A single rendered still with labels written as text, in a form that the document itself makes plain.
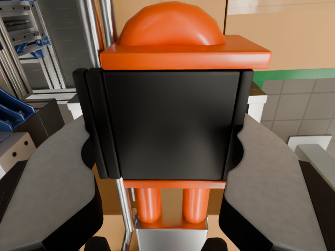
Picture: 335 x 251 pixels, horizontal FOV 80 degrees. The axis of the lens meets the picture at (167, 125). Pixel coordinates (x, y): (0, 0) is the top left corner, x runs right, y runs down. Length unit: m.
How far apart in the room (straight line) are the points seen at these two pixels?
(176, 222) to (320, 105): 1.59
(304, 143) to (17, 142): 1.73
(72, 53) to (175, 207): 1.06
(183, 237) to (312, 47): 0.76
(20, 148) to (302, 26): 0.83
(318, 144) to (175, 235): 1.75
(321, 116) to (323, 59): 0.93
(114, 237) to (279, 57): 0.72
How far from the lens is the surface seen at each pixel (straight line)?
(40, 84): 1.32
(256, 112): 0.80
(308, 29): 0.83
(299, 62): 0.85
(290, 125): 1.70
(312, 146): 1.84
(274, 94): 1.52
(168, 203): 0.20
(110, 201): 0.46
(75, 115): 0.83
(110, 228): 0.48
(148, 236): 0.20
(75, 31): 1.15
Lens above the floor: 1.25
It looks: 58 degrees down
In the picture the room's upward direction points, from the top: 178 degrees counter-clockwise
